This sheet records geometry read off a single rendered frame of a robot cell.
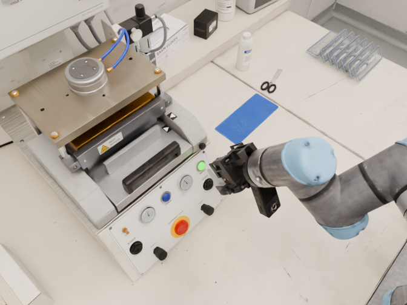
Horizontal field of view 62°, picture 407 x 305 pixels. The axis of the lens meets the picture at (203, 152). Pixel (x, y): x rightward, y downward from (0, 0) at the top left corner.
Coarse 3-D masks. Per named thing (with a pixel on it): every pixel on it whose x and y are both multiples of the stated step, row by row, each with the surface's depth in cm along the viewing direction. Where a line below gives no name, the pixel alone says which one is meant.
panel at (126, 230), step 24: (192, 168) 83; (168, 192) 80; (192, 192) 86; (216, 192) 92; (168, 216) 82; (192, 216) 88; (120, 240) 75; (144, 240) 80; (168, 240) 85; (144, 264) 82
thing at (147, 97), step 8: (144, 96) 76; (152, 96) 76; (128, 104) 74; (136, 104) 74; (144, 104) 75; (120, 112) 73; (128, 112) 73; (104, 120) 71; (112, 120) 71; (120, 120) 72; (96, 128) 70; (104, 128) 70; (80, 136) 69; (88, 136) 69; (96, 136) 69; (72, 144) 68; (80, 144) 68
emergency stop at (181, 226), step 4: (180, 220) 85; (184, 220) 86; (176, 224) 85; (180, 224) 85; (184, 224) 86; (176, 228) 84; (180, 228) 85; (184, 228) 86; (176, 232) 85; (180, 232) 86; (184, 232) 86
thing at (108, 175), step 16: (160, 128) 82; (128, 144) 74; (144, 144) 77; (160, 144) 79; (112, 160) 71; (128, 160) 76; (144, 160) 76; (176, 160) 78; (96, 176) 74; (112, 176) 74; (160, 176) 76; (112, 192) 71
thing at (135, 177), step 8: (176, 144) 74; (160, 152) 73; (168, 152) 73; (176, 152) 75; (152, 160) 71; (160, 160) 72; (144, 168) 70; (152, 168) 71; (128, 176) 69; (136, 176) 69; (144, 176) 71; (128, 184) 68; (128, 192) 70
